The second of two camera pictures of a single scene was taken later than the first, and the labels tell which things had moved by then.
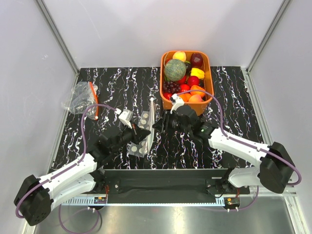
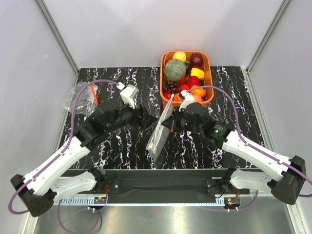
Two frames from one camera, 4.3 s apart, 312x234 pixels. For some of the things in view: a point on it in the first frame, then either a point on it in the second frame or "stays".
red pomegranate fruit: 193,80 stays
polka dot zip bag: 146,121 -> 159,140
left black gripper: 141,134 -> 141,116
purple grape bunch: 171,87 stays
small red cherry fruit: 167,95 stays
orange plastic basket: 186,76 stays
